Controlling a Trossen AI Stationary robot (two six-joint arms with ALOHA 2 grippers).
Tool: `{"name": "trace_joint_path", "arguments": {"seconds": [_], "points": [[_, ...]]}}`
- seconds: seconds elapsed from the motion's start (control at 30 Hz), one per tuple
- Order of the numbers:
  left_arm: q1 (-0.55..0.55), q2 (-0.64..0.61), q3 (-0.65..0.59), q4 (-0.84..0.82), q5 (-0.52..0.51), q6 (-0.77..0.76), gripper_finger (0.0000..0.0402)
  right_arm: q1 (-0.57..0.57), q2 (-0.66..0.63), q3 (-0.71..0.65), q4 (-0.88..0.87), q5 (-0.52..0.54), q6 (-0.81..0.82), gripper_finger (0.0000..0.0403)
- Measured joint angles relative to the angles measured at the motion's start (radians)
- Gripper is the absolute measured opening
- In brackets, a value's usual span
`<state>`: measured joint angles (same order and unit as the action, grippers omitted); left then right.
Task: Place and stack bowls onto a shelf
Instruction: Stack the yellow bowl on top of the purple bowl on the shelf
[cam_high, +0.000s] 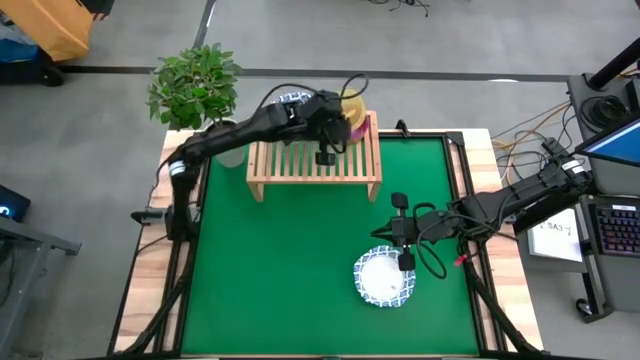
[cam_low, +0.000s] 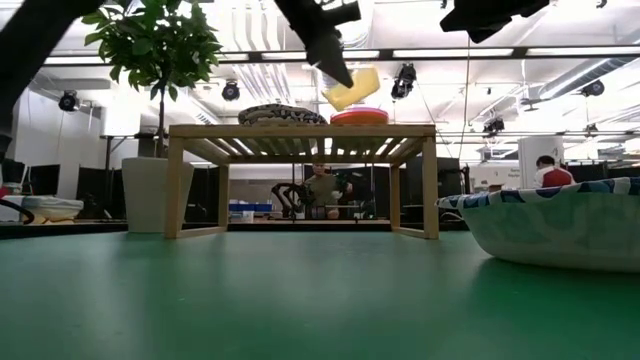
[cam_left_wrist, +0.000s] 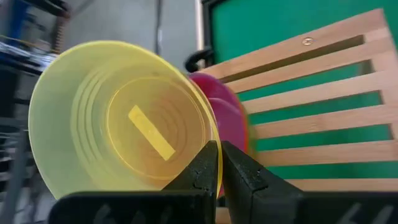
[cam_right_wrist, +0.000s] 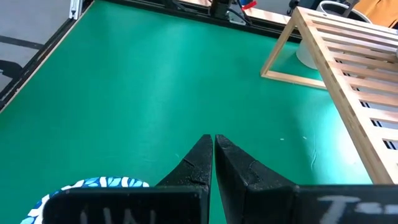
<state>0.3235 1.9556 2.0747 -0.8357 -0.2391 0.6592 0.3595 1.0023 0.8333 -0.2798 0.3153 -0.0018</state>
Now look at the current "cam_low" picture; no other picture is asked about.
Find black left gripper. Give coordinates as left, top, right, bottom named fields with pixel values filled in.
left=273, top=0, right=362, bottom=90

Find yellow plastic bowl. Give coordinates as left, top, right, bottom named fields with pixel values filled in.
left=322, top=66, right=382, bottom=113

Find red plastic bowl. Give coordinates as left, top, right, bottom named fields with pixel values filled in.
left=329, top=106, right=391, bottom=126

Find wooden slatted shelf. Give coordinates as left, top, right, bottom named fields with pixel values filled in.
left=164, top=123, right=440, bottom=240

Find overhead light bar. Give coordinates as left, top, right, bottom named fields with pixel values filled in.
left=42, top=45, right=640, bottom=65

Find person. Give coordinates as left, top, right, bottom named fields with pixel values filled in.
left=532, top=154, right=577, bottom=190
left=302, top=160, right=354, bottom=220

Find white pillar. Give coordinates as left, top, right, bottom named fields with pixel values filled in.
left=517, top=135, right=566, bottom=190

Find blue storage bin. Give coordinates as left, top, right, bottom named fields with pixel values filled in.
left=228, top=202, right=274, bottom=213

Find green leafy plant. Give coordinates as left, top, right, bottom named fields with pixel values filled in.
left=81, top=0, right=224, bottom=159

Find white plant pot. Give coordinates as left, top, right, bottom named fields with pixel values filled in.
left=121, top=156, right=195, bottom=234

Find black monitor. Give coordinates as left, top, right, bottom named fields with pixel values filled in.
left=27, top=163, right=62, bottom=197

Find white basin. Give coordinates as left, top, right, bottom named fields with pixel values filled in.
left=20, top=194, right=85, bottom=222

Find silver ventilation duct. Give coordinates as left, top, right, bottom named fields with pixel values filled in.
left=539, top=56, right=640, bottom=101

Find black aluminium table frame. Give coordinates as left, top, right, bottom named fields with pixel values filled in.
left=0, top=219, right=466, bottom=240

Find black cable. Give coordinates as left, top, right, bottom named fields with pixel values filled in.
left=0, top=198, right=36, bottom=226

